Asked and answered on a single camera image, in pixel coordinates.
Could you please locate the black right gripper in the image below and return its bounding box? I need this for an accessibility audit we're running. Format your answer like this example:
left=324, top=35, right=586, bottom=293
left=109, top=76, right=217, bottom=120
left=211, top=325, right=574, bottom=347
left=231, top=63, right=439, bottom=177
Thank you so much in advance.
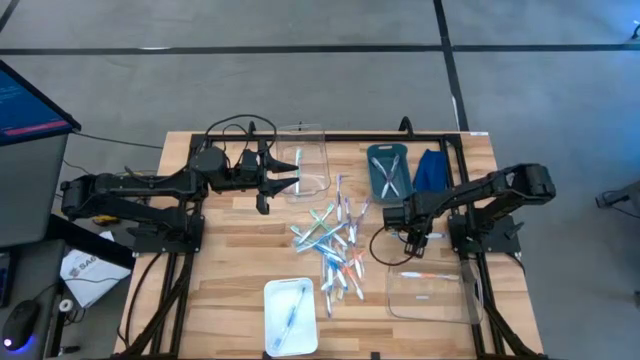
left=401, top=192, right=444, bottom=259

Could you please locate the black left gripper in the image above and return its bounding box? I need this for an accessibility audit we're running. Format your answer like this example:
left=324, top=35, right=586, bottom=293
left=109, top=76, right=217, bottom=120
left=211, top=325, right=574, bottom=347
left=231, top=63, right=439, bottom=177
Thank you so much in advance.
left=222, top=139, right=302, bottom=216

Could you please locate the small clear plastic bin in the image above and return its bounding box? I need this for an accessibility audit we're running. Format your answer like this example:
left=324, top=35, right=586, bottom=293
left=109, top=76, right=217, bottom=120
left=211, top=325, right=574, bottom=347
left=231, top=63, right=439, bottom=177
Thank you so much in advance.
left=274, top=124, right=332, bottom=204

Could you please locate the large clear plastic bin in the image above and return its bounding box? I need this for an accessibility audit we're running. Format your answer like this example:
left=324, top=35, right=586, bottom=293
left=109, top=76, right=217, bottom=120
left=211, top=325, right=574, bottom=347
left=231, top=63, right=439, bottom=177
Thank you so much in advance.
left=384, top=257, right=485, bottom=326

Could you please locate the teal plastic basket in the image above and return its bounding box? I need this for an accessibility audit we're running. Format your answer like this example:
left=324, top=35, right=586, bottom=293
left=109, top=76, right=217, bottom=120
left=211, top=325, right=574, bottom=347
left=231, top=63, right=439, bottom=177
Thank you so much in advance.
left=366, top=142, right=415, bottom=205

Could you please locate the blue cloth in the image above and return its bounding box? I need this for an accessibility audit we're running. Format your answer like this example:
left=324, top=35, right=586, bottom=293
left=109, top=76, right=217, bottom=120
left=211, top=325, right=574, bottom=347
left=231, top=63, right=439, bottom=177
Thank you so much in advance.
left=412, top=148, right=450, bottom=194

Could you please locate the white plastic bin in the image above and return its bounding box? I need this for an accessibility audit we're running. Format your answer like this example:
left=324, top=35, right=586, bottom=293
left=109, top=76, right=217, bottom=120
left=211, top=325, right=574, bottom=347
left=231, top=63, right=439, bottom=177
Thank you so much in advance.
left=262, top=276, right=320, bottom=358

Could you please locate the white printed paper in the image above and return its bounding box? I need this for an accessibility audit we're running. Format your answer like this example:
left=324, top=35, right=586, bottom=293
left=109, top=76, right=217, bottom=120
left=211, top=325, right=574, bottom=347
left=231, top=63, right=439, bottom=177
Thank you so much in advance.
left=59, top=230, right=132, bottom=309

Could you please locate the gray stand leg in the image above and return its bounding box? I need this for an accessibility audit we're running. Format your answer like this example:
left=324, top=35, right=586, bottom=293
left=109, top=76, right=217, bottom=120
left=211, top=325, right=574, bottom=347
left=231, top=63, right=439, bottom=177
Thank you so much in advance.
left=594, top=178, right=640, bottom=210

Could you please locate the computer monitor with blue screen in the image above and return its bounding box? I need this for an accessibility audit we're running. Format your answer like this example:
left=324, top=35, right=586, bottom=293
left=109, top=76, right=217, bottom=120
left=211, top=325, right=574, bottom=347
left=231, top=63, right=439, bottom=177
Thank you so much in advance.
left=0, top=59, right=83, bottom=147

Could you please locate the black desk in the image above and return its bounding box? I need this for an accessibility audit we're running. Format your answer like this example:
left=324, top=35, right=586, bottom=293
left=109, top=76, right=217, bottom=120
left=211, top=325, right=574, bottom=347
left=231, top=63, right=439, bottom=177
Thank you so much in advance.
left=0, top=214, right=136, bottom=360

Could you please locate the black computer mouse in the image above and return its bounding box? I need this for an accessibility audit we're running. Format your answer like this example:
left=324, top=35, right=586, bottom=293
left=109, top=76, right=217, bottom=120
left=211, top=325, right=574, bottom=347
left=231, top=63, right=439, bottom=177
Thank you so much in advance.
left=1, top=299, right=42, bottom=352

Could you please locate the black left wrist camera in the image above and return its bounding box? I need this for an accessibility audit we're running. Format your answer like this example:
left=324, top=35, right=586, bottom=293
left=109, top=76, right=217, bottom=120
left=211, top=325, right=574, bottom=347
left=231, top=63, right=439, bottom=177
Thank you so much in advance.
left=239, top=148, right=259, bottom=174

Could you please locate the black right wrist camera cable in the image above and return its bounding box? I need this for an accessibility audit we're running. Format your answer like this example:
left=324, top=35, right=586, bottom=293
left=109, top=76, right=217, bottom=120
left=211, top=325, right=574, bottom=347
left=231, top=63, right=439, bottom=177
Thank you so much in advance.
left=368, top=225, right=417, bottom=267

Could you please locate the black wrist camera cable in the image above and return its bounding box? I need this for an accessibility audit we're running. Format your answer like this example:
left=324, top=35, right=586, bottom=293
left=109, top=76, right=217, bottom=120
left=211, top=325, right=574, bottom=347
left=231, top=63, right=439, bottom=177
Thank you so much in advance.
left=368, top=225, right=417, bottom=267
left=203, top=113, right=279, bottom=169

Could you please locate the black left wrist camera cable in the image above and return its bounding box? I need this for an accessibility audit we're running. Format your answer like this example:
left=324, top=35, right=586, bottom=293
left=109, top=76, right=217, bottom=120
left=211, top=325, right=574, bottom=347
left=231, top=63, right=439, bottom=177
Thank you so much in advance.
left=203, top=113, right=279, bottom=169

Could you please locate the black metal table frame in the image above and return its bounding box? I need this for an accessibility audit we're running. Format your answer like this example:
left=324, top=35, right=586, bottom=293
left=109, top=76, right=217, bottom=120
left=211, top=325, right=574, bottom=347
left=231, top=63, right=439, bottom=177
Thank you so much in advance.
left=112, top=130, right=551, bottom=360

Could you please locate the thin black floor cable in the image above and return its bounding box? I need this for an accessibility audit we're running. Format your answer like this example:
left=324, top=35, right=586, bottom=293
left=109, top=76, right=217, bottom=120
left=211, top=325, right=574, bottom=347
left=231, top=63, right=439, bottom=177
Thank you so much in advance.
left=73, top=130, right=165, bottom=151

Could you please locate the black looped floor cable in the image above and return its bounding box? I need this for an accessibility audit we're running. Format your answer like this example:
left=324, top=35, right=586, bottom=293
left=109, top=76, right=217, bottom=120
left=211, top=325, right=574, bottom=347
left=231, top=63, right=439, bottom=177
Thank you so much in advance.
left=593, top=187, right=640, bottom=251

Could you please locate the thick dark cable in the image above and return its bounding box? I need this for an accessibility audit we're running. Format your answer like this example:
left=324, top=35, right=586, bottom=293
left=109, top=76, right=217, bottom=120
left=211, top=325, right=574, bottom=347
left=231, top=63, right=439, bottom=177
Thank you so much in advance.
left=116, top=251, right=169, bottom=351

